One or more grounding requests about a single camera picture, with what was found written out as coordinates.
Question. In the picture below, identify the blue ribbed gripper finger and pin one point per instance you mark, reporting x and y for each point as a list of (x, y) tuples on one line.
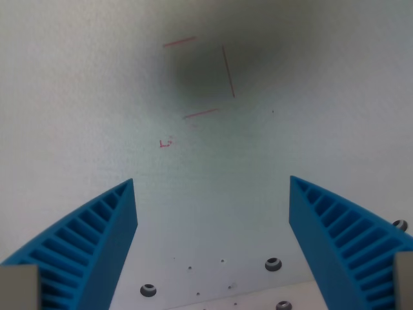
[(96, 245), (335, 248)]

